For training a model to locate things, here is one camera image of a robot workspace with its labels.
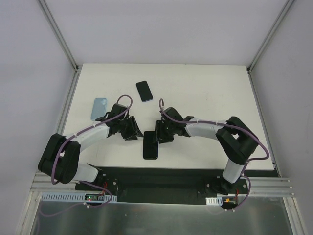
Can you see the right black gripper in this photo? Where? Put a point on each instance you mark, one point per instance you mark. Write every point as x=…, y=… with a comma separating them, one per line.
x=160, y=132

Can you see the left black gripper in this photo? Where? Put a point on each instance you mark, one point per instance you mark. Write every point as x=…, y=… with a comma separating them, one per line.
x=130, y=128

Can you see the black phone case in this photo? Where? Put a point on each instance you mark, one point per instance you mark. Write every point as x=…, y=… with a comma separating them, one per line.
x=150, y=146

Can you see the black phone blue edge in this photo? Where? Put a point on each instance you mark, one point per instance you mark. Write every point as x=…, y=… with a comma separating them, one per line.
x=144, y=91

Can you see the light blue phone case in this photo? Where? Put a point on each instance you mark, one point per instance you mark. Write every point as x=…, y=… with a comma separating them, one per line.
x=99, y=108

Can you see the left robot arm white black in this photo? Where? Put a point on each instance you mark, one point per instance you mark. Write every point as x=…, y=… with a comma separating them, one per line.
x=60, y=159

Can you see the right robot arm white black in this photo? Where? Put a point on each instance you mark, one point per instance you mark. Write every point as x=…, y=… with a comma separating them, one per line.
x=237, y=141

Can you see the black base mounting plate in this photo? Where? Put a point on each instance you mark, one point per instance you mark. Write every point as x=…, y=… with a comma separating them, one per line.
x=167, y=186

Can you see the metal sheet front panel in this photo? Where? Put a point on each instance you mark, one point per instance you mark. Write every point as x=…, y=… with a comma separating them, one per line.
x=257, y=216

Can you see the left aluminium frame post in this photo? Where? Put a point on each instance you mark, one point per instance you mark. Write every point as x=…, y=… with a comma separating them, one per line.
x=57, y=33

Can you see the aluminium frame post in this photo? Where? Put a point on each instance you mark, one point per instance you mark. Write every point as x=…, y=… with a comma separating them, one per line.
x=271, y=33
x=57, y=33

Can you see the right white cable duct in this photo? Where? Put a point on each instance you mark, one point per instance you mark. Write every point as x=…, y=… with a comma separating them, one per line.
x=214, y=201

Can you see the white cable duct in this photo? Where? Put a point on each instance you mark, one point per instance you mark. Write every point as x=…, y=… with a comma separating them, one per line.
x=77, y=197
x=214, y=201

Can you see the left aluminium table rail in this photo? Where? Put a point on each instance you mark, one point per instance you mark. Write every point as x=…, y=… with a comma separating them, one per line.
x=64, y=112

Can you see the aluminium table rail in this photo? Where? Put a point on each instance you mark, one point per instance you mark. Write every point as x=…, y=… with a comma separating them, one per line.
x=64, y=112
x=269, y=186

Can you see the left white cable duct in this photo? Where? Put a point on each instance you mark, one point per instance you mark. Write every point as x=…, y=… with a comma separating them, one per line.
x=77, y=197

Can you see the right aluminium table rail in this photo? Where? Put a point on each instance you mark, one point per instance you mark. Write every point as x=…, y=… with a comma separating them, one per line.
x=269, y=186

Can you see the right aluminium frame post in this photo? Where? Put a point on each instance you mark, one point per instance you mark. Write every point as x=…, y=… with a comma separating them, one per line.
x=271, y=33

